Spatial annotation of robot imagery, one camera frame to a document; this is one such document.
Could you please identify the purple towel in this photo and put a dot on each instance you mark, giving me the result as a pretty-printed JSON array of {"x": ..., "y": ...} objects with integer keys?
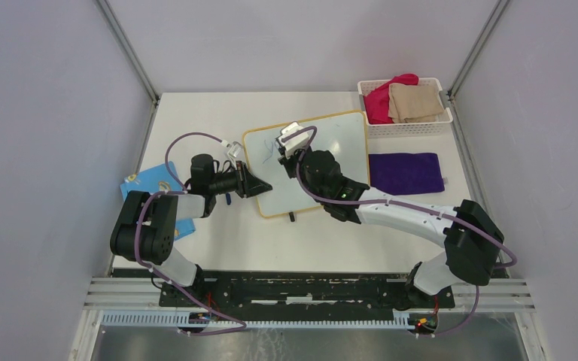
[{"x": 403, "y": 174}]

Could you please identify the aluminium frame rail left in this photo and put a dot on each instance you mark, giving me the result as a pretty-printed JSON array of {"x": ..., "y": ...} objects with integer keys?
[{"x": 128, "y": 50}]

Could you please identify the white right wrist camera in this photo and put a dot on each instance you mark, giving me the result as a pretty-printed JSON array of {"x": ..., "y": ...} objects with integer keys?
[{"x": 294, "y": 139}]

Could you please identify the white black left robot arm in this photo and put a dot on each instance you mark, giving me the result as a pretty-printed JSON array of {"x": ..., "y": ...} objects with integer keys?
[{"x": 145, "y": 229}]

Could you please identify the white perforated plastic basket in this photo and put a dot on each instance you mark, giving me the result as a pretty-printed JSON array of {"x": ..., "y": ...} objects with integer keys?
[{"x": 443, "y": 121}]

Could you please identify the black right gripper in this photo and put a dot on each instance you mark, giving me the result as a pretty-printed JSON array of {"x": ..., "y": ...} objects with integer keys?
[{"x": 289, "y": 162}]

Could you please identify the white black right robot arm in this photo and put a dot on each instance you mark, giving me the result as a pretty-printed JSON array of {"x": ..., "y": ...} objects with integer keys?
[{"x": 469, "y": 239}]

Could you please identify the beige cloth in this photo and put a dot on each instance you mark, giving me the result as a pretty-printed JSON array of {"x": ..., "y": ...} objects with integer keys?
[{"x": 413, "y": 103}]

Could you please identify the aluminium frame rail right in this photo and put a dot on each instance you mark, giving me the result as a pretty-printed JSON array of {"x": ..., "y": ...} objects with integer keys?
[{"x": 459, "y": 127}]

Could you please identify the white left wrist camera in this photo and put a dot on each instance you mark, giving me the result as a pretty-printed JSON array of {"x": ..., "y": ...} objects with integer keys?
[{"x": 232, "y": 150}]

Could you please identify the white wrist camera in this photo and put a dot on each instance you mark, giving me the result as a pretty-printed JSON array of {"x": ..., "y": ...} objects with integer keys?
[
  {"x": 294, "y": 139},
  {"x": 232, "y": 150}
]

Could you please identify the yellow framed whiteboard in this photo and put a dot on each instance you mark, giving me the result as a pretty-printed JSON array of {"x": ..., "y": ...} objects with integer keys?
[{"x": 343, "y": 134}]

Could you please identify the aluminium frame rail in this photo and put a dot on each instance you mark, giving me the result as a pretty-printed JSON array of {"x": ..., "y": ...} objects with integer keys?
[
  {"x": 459, "y": 127},
  {"x": 128, "y": 50}
]

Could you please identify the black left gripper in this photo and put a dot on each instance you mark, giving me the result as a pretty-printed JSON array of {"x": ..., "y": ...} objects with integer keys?
[{"x": 247, "y": 184}]

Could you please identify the red cloth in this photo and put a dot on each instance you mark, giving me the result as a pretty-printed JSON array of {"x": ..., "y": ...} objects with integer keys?
[{"x": 377, "y": 102}]

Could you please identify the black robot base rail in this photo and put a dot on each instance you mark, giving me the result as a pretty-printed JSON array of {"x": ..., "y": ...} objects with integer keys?
[{"x": 303, "y": 296}]

